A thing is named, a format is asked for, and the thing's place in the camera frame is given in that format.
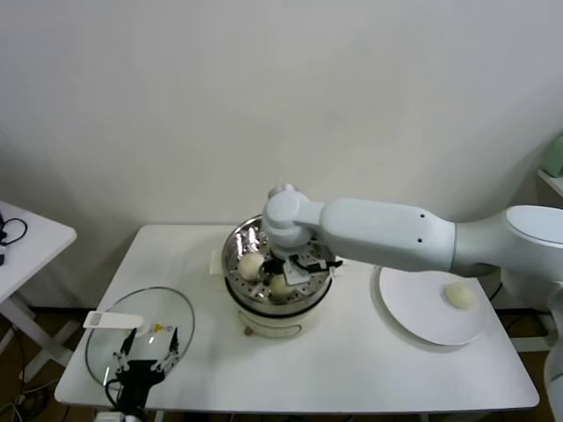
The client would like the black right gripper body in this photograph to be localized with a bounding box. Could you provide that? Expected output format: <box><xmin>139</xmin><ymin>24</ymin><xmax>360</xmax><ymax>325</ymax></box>
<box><xmin>262</xmin><ymin>257</ymin><xmax>291</xmax><ymax>278</ymax></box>

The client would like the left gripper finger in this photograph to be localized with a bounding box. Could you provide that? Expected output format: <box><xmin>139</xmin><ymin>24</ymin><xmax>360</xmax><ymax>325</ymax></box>
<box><xmin>112</xmin><ymin>327</ymin><xmax>137</xmax><ymax>373</ymax></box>
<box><xmin>151</xmin><ymin>325</ymin><xmax>181</xmax><ymax>373</ymax></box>

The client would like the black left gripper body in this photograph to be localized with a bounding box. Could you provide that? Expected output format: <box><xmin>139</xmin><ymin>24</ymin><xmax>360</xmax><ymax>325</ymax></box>
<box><xmin>114</xmin><ymin>359</ymin><xmax>162</xmax><ymax>415</ymax></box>

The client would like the white steamed baozi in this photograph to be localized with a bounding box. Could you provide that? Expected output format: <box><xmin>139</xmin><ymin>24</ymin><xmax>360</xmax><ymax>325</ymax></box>
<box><xmin>267</xmin><ymin>273</ymin><xmax>294</xmax><ymax>296</ymax></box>
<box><xmin>237</xmin><ymin>254</ymin><xmax>267</xmax><ymax>282</ymax></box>
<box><xmin>442</xmin><ymin>283</ymin><xmax>477</xmax><ymax>309</ymax></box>

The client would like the steel steamer basket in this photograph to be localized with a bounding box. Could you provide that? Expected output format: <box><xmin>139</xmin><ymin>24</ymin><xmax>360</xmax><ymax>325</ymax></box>
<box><xmin>221</xmin><ymin>213</ymin><xmax>337</xmax><ymax>318</ymax></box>

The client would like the round glass pot lid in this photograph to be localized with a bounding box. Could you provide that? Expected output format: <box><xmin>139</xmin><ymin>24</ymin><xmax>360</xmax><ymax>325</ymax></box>
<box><xmin>84</xmin><ymin>286</ymin><xmax>196</xmax><ymax>391</ymax></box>

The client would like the white electric cooking pot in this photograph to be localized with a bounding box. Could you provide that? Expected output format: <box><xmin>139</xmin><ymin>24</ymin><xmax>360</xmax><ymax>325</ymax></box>
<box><xmin>208</xmin><ymin>248</ymin><xmax>351</xmax><ymax>338</ymax></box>

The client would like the white side table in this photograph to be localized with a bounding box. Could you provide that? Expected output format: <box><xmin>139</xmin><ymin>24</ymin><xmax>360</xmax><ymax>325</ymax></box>
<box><xmin>0</xmin><ymin>200</ymin><xmax>79</xmax><ymax>383</ymax></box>

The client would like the white round plate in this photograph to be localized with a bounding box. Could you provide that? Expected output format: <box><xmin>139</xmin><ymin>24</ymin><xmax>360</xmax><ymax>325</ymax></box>
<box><xmin>371</xmin><ymin>263</ymin><xmax>489</xmax><ymax>347</ymax></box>

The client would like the white shelf board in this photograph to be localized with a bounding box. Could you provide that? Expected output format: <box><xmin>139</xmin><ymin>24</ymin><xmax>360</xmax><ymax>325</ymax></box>
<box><xmin>535</xmin><ymin>169</ymin><xmax>563</xmax><ymax>197</ymax></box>

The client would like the pale green appliance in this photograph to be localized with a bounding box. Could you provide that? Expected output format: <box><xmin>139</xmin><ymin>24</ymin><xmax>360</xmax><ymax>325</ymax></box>
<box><xmin>539</xmin><ymin>131</ymin><xmax>563</xmax><ymax>177</ymax></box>

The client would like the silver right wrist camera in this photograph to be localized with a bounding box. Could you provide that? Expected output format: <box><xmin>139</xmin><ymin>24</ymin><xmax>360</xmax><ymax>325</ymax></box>
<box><xmin>283</xmin><ymin>254</ymin><xmax>333</xmax><ymax>287</ymax></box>

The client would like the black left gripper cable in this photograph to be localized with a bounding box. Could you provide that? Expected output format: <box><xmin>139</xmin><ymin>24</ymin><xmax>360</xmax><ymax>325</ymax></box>
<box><xmin>105</xmin><ymin>380</ymin><xmax>124</xmax><ymax>408</ymax></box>

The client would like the white lid handle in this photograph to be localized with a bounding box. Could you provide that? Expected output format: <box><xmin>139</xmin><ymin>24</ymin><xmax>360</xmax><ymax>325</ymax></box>
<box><xmin>83</xmin><ymin>310</ymin><xmax>149</xmax><ymax>339</ymax></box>

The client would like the floor cable bundle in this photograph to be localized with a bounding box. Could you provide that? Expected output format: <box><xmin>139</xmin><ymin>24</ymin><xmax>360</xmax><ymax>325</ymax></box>
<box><xmin>12</xmin><ymin>324</ymin><xmax>52</xmax><ymax>422</ymax></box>

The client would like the black cable with plugs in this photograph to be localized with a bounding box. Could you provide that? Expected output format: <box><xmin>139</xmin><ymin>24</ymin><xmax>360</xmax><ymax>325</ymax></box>
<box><xmin>0</xmin><ymin>209</ymin><xmax>30</xmax><ymax>267</ymax></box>

